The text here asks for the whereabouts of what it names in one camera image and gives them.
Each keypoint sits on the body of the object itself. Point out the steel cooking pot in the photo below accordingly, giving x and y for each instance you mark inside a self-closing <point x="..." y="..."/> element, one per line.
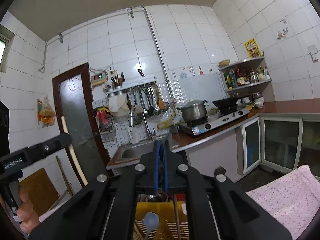
<point x="193" y="110"/>

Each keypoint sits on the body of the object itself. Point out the brown glass door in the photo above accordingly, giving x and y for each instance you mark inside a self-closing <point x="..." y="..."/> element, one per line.
<point x="73" y="99"/>

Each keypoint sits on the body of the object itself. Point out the black wok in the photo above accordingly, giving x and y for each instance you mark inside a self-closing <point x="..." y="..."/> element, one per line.
<point x="226" y="106"/>

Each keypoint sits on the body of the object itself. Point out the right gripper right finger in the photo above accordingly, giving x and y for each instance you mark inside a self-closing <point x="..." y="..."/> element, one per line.
<point x="216" y="207"/>

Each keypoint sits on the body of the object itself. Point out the person's left hand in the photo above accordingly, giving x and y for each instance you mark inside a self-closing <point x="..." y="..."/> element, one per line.
<point x="27" y="214"/>

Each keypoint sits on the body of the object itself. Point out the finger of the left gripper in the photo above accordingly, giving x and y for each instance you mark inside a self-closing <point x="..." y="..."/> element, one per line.
<point x="46" y="148"/>

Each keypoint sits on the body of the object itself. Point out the light blue plastic spoon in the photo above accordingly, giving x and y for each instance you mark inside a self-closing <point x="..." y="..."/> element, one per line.
<point x="151" y="222"/>

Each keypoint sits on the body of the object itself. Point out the white soap bottle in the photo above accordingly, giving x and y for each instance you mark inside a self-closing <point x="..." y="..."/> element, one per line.
<point x="133" y="134"/>

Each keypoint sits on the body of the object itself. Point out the orange hanging bags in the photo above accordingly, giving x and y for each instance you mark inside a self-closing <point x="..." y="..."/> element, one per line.
<point x="45" y="113"/>

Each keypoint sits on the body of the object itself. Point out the kitchen counter cabinets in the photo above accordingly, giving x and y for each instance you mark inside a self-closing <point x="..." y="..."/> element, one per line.
<point x="281" y="136"/>

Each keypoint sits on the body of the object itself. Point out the yellow wall poster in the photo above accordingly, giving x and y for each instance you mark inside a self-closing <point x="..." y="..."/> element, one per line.
<point x="252" y="48"/>

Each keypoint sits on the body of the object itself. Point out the wooden chopstick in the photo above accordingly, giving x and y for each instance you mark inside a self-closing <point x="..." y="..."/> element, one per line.
<point x="73" y="155"/>

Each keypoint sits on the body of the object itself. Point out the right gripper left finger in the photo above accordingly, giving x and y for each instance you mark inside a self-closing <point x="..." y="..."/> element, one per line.
<point x="104" y="210"/>

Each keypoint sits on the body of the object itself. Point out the floral pink tablecloth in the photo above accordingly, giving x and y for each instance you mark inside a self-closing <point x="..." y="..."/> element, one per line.
<point x="293" y="200"/>

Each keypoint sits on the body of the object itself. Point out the steel sink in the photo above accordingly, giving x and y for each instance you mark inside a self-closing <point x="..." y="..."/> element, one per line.
<point x="130" y="154"/>

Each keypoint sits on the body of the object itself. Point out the corner wall shelf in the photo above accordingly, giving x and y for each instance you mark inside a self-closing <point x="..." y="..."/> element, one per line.
<point x="246" y="77"/>

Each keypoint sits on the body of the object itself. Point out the steel fork green handle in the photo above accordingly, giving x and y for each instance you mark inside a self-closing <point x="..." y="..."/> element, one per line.
<point x="162" y="174"/>

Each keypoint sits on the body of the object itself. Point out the gas stove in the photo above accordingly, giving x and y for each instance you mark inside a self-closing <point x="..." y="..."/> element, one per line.
<point x="212" y="122"/>

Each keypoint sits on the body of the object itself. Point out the yellow perforated utensil holder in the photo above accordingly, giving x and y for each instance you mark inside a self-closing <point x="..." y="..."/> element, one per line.
<point x="167" y="228"/>

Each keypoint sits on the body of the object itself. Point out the spoon with black handle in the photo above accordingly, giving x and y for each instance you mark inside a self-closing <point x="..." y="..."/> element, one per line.
<point x="162" y="197"/>

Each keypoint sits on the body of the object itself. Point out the hanging utensil rack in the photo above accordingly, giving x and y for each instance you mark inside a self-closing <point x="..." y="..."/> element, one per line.
<point x="140" y="94"/>

